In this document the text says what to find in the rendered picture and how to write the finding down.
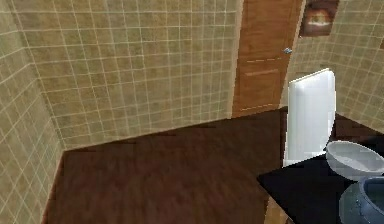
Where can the brown wooden room door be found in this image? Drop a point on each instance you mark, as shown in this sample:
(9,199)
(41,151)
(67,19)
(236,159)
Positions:
(263,56)

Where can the black counter table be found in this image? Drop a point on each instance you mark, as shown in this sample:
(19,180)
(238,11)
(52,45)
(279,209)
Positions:
(306,193)

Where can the white bowl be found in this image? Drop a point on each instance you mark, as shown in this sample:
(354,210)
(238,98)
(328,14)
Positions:
(353,161)

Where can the blue-grey round pot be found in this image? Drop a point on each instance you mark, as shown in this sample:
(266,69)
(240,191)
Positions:
(361,203)

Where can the brown framed wall picture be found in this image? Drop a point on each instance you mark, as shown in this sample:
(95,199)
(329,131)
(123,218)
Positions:
(318,18)

